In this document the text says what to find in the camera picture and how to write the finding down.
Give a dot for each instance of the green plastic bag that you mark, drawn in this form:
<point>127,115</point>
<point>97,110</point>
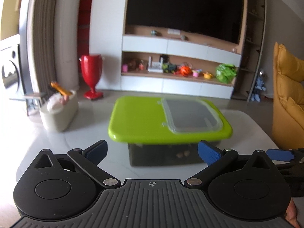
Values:
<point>225,73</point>

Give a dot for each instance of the transparent grey storage box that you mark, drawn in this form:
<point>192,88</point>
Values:
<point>161,155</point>

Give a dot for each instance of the white column air conditioner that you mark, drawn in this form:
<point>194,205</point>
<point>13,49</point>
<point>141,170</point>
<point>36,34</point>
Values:
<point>68,40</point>

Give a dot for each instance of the person's right hand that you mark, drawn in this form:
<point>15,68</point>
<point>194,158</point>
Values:
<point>292,215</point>

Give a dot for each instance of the green lid with clear flap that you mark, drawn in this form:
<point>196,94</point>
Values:
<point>137,121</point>

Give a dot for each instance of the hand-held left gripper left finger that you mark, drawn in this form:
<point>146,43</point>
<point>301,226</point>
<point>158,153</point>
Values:
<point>97,150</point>

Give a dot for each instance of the green toy tractor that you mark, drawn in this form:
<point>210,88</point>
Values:
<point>169,68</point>

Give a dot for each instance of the small black box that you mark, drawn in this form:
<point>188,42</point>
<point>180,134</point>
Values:
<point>163,59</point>

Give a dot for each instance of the yellow toy pot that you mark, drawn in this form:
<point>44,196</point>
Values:
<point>208,75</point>

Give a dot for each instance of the glass display cabinet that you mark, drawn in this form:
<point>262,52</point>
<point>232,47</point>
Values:
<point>254,40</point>

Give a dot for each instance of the red goblet vase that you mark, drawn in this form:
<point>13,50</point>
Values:
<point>91,71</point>

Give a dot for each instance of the yellow sofa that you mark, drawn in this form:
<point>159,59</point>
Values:
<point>289,95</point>

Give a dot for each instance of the white television cabinet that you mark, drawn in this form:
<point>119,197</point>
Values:
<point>142,87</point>

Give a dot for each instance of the small grey stool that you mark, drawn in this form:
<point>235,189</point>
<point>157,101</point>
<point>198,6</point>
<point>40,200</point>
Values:
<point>34,99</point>

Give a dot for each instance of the pink toy cup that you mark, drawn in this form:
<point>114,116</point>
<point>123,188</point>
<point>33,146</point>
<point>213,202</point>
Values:
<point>125,68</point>

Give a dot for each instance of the white washing machine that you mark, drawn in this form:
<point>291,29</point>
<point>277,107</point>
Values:
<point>9,66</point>

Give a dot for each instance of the pink toy pot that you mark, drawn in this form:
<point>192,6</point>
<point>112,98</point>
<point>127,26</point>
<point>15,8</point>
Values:
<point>196,73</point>

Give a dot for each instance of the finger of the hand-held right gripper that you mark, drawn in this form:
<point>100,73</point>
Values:
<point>280,154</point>

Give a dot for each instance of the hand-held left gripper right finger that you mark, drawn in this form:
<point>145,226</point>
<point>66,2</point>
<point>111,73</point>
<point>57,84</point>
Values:
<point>209,153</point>

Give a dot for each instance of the blue astronaut figure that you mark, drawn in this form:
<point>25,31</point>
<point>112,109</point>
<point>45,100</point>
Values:
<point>259,85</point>

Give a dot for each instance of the black television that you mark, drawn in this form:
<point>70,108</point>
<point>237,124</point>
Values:
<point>185,7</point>

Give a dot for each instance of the white marble desktop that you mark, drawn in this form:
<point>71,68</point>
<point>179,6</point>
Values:
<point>71,142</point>

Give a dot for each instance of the yellow tool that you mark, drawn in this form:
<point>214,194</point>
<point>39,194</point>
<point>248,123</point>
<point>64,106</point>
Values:
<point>59,89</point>

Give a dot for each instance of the grey curtain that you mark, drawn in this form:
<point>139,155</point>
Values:
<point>41,40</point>

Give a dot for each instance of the white router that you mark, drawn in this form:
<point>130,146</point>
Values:
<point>155,69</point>

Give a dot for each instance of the orange pumpkin bucket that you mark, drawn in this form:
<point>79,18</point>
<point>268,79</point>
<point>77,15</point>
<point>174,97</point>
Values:
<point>185,70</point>

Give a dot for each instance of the pink soft item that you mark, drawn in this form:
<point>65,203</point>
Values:
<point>64,100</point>

